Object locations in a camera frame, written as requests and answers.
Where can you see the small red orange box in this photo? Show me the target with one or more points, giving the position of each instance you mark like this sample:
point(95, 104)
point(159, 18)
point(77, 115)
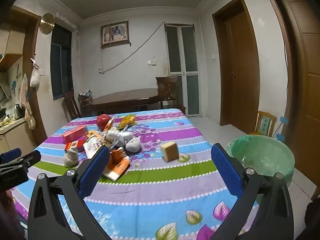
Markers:
point(73, 146)

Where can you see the beige tissue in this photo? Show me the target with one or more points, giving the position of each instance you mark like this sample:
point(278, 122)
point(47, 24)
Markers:
point(70, 158)

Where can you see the striped floral tablecloth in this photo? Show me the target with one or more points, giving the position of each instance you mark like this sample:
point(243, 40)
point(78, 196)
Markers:
point(162, 192)

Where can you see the orange paper bag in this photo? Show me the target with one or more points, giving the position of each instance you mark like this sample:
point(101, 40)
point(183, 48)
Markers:
point(117, 166)

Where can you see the red apple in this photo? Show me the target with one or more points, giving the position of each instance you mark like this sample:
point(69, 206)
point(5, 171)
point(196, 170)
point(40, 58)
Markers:
point(103, 121)

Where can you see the kitchen wall cabinet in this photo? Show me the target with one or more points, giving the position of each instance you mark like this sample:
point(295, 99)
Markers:
point(10, 47)

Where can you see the hanging beige cloth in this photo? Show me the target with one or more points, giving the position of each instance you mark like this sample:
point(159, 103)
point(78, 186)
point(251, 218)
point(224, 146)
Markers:
point(26, 102)

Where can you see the tan block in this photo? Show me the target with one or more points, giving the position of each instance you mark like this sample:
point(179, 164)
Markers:
point(170, 151)

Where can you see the yellow snack wrapper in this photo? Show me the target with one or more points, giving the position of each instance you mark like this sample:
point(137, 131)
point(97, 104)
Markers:
point(127, 120)

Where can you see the small yellow wooden chair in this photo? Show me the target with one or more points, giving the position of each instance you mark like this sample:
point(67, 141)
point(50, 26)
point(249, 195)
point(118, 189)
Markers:
point(265, 123)

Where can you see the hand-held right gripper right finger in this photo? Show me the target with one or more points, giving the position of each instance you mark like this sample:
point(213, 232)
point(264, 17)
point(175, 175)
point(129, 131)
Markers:
point(226, 172)

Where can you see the round gold wall plate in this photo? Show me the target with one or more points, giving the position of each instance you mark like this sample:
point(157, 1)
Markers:
point(47, 23)

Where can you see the small blue tape piece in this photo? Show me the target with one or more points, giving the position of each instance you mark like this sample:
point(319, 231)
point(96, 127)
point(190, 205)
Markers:
point(283, 119)

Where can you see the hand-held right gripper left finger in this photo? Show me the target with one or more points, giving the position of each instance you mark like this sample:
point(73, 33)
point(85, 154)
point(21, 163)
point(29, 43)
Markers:
point(93, 170)

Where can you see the small orange packet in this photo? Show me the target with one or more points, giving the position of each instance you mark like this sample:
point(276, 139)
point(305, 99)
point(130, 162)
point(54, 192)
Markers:
point(108, 125)

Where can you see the plain brown wooden door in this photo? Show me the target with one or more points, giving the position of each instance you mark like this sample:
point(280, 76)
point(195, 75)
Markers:
point(240, 65)

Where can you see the metal kettle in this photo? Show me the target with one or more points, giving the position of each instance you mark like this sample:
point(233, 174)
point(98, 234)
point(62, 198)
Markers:
point(17, 111)

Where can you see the large blue tape piece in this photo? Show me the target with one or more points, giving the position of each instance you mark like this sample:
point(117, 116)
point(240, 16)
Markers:
point(280, 137)

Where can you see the pink box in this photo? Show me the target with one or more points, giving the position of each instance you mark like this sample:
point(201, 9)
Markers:
point(75, 133)

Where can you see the panelled brown wooden door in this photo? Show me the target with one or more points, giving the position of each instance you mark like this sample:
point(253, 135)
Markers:
point(305, 80)

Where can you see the hanging white plastic bag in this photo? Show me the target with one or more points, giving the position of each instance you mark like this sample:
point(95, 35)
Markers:
point(35, 78)

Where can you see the framed wall picture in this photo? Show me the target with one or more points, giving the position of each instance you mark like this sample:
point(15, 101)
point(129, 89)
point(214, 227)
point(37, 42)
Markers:
point(114, 33)

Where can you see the dark wooden chair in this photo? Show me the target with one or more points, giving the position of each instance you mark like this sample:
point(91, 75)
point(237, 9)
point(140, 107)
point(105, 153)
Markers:
point(167, 85)
point(71, 106)

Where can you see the kitchen counter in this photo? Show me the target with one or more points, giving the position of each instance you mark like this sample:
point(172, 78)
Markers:
point(12, 135)

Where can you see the dark window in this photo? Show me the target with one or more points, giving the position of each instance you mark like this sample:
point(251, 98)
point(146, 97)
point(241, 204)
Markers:
point(61, 62)

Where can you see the dark wooden table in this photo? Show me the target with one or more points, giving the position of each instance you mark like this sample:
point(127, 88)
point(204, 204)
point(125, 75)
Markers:
point(125, 97)

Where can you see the orange medicine box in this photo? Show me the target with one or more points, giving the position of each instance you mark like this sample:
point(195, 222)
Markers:
point(92, 143)

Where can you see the white double wall switch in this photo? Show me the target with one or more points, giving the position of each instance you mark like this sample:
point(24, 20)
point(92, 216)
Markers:
point(151, 62)

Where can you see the white glass door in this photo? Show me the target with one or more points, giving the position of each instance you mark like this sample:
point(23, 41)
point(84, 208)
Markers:
point(183, 72)

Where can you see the dark patterned bag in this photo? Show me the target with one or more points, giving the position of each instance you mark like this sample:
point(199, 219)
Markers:
point(85, 95)

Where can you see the green plastic-lined bin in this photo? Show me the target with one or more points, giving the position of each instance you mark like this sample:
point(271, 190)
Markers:
point(262, 155)

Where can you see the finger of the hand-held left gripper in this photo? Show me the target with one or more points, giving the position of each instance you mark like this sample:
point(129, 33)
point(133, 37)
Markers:
point(28, 158)
point(10, 154)

